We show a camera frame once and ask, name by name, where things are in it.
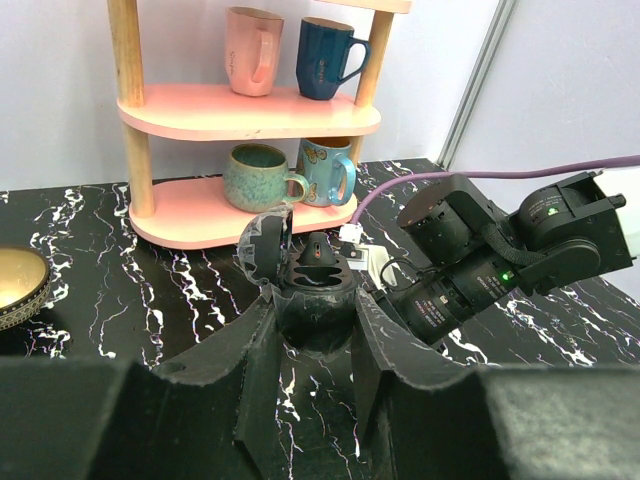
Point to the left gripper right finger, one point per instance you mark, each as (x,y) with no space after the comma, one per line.
(422,416)

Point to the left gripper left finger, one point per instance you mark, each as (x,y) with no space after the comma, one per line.
(208,413)

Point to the black earbuds charging case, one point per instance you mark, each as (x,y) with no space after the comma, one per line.
(313,290)

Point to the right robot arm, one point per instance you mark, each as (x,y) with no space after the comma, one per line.
(581,227)

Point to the pink three-tier wooden shelf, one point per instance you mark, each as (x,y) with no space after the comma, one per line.
(193,214)

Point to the gold bowl with dark rim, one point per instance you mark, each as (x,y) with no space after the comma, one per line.
(25,284)

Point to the green ceramic mug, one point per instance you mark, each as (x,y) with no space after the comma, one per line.
(257,178)

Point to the light blue ceramic mug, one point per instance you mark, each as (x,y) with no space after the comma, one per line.
(326,164)

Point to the pink mug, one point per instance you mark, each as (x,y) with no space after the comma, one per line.
(252,49)

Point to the dark blue mug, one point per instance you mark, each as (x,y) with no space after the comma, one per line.
(323,51)

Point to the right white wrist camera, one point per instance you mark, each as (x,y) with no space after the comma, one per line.
(365,257)

